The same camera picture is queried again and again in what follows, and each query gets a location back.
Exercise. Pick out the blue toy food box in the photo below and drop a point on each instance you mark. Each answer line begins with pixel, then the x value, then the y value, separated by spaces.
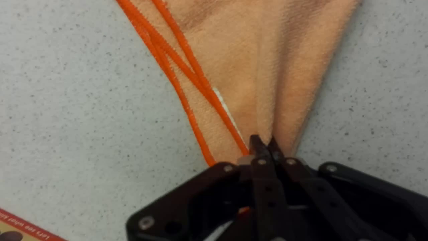
pixel 13 228

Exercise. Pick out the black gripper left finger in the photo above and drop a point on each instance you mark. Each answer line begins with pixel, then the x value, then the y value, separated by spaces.
pixel 225 202

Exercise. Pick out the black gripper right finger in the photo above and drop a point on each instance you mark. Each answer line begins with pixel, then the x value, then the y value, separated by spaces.
pixel 353 205

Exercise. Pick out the peach towel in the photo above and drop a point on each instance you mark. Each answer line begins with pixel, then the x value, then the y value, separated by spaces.
pixel 242 67

